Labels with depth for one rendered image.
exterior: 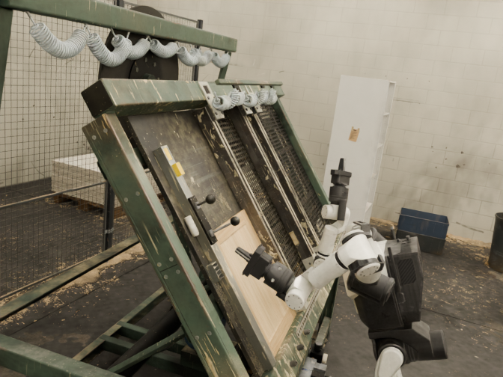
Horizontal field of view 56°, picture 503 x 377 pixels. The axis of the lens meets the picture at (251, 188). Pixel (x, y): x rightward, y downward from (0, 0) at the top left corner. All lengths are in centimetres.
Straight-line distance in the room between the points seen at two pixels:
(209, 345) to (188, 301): 17
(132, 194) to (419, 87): 599
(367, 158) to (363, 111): 58
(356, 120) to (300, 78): 190
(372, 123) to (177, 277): 456
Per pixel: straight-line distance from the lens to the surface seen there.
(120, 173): 163
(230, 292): 186
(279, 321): 218
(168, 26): 277
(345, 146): 599
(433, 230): 641
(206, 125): 227
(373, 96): 590
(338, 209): 221
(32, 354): 220
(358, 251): 149
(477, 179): 731
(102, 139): 165
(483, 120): 723
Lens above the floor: 201
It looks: 14 degrees down
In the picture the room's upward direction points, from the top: 7 degrees clockwise
